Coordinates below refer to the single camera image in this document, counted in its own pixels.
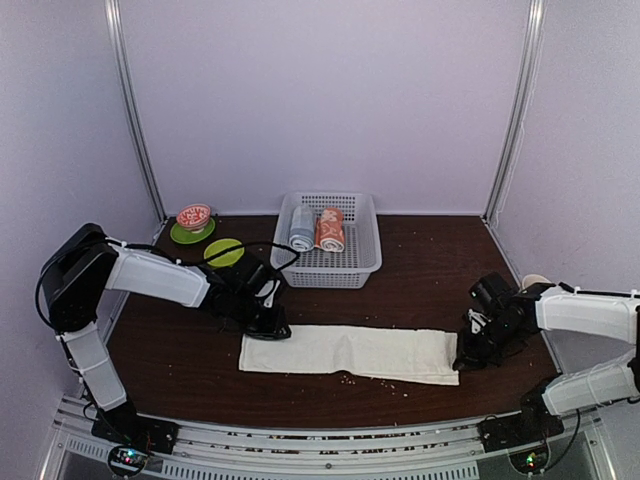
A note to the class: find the cream patterned cup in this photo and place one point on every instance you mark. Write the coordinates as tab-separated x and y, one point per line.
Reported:
531	279

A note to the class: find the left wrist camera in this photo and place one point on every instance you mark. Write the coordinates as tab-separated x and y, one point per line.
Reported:
266	296

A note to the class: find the right aluminium frame post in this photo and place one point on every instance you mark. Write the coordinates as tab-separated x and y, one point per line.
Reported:
514	133

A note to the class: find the red white patterned bowl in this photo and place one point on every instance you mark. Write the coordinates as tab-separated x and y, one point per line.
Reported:
194	217

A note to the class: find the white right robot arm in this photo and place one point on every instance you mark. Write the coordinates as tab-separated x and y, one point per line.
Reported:
506	315

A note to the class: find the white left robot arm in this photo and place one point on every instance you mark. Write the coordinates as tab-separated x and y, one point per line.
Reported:
231	284

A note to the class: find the rolled light blue towel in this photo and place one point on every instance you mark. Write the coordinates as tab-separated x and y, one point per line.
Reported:
302	229

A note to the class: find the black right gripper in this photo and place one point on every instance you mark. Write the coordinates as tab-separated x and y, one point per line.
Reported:
467	358

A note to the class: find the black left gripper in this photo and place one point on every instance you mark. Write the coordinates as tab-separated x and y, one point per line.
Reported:
273	330

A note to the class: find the orange bunny pattern towel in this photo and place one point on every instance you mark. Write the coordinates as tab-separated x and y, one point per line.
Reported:
329	232

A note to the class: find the green plastic plate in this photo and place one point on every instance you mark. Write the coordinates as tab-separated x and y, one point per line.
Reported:
182	236

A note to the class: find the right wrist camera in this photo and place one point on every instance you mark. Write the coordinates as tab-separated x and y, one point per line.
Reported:
477	321

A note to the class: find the aluminium frame post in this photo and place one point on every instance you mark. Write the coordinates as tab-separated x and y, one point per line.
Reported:
514	133
117	38

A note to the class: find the green plastic bowl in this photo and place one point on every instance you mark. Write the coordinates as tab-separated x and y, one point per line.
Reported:
225	252

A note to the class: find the cream white towel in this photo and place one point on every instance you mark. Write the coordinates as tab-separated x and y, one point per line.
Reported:
419	356

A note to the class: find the white perforated plastic basket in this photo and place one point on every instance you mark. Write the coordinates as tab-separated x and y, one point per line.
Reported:
349	269

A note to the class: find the left aluminium frame post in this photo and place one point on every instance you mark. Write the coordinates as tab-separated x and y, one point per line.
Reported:
117	38

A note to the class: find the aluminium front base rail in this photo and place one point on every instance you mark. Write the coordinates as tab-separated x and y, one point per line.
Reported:
442	450

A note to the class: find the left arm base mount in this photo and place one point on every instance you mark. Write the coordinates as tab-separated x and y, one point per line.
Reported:
137	439

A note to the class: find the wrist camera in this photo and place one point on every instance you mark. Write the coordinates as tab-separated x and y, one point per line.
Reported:
266	296
477	321

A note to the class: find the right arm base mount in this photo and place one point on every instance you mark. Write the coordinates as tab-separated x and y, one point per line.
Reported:
525	434

